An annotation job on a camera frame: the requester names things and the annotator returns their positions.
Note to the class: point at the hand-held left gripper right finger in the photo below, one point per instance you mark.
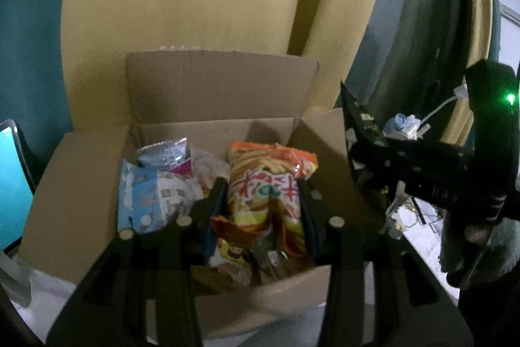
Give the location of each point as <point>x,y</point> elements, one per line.
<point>308,237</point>

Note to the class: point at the blue white snack packet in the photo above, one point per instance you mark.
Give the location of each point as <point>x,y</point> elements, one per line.
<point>150,196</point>

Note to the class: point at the teal curtain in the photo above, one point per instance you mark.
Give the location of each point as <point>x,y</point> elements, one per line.
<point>32,66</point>

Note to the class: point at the clear bread bag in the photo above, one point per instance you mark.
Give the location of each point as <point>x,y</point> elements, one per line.
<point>207,168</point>

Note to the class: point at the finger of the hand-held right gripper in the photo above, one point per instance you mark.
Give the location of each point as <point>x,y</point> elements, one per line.
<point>373,152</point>
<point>382,178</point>

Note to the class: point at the pink snack packet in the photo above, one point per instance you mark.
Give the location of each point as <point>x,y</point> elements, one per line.
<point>182,168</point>

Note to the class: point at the white textured cloth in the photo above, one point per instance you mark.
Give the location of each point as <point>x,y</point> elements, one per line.
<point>36,314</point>

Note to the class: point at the tablet with teal screen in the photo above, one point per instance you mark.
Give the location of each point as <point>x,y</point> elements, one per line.
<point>12,188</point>

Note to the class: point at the silver snack packet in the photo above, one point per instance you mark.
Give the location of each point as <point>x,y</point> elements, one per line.
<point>162,154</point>

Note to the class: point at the cardboard box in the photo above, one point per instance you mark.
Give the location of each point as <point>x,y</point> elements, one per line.
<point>203,87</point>

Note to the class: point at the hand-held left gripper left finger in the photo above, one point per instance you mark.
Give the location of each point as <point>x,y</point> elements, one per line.
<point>210,235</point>

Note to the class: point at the orange snack packet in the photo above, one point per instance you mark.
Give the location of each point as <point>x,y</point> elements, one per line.
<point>260,188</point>

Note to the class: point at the blue white crumpled wrapper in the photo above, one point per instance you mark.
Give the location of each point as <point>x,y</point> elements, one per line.
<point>402,126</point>

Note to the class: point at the person's right forearm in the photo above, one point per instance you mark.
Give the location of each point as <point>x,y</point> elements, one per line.
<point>503,253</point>

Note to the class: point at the yellow brown snack packet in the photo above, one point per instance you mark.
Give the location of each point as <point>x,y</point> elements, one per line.
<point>227,261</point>

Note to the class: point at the clear cracker packet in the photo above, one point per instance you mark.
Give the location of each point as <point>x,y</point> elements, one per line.
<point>282,263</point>

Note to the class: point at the dark glass door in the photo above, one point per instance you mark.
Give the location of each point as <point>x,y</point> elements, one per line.
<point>422,26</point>

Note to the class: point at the person's right hand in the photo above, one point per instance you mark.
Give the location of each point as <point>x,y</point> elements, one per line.
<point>477,233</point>

